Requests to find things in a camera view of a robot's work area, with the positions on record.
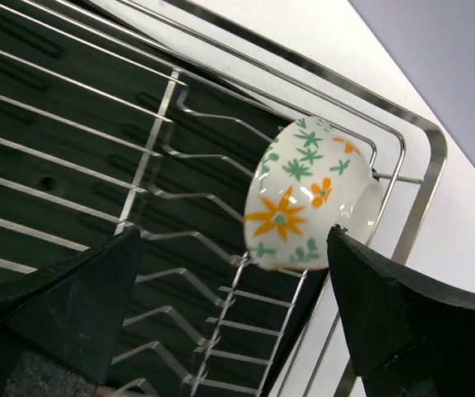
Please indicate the black drip tray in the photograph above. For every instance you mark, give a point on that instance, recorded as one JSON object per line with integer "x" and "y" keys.
{"x": 98, "y": 132}

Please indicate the steel wire dish rack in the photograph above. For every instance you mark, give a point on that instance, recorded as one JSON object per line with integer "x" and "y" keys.
{"x": 406, "y": 153}

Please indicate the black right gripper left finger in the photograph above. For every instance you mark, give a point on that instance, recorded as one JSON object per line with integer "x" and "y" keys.
{"x": 59, "y": 324}

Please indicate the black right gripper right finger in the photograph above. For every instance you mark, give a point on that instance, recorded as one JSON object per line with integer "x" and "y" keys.
{"x": 407, "y": 334}

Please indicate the floral leaf pattern bowl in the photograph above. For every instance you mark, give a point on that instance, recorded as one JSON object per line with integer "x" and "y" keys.
{"x": 309, "y": 179}

